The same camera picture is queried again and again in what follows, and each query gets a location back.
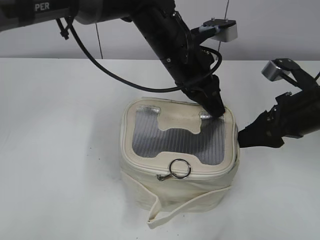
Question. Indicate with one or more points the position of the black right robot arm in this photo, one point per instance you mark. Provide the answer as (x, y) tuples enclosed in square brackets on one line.
[(294, 116)]

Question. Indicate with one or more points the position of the silver zipper pull with ring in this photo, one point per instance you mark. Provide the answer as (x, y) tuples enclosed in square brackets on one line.
[(178, 169)]

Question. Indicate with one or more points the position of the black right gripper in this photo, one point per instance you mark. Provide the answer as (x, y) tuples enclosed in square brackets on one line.
[(293, 117)]

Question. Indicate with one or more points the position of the cream zippered lunch bag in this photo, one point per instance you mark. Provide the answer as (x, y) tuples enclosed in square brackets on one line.
[(156, 131)]

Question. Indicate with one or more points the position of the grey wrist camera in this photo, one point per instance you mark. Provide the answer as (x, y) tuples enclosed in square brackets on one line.
[(274, 69), (222, 30)]

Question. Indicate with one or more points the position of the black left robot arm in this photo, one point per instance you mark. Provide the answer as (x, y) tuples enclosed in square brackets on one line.
[(21, 13)]

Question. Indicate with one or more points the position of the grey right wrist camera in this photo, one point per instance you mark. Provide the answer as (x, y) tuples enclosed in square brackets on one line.
[(274, 69)]

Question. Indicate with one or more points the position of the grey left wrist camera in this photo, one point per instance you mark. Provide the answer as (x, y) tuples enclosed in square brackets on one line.
[(222, 30)]

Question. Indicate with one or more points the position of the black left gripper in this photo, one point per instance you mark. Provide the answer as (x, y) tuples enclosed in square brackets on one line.
[(171, 40)]

